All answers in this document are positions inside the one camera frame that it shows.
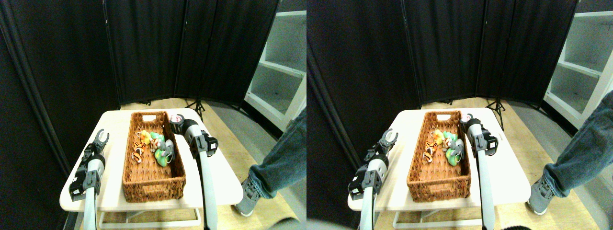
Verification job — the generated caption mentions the light green toy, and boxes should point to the light green toy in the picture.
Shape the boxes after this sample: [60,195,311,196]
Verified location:
[154,149,172,167]
[445,149,461,167]

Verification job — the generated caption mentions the low white table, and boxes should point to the low white table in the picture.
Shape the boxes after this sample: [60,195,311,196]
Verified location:
[59,108,244,229]
[348,108,532,229]

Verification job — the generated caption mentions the black tripod stand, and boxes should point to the black tripod stand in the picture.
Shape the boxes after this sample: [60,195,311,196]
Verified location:
[485,97,506,132]
[185,97,206,124]

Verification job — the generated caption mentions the brown wicker basket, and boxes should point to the brown wicker basket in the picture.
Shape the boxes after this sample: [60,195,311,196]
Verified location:
[122,111,186,203]
[407,110,472,202]

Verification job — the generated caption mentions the person's legs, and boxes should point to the person's legs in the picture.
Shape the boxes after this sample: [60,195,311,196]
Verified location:
[527,91,613,215]
[235,108,307,217]

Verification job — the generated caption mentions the white shelf unit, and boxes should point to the white shelf unit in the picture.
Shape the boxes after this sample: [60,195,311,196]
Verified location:
[243,11,307,135]
[543,11,613,134]

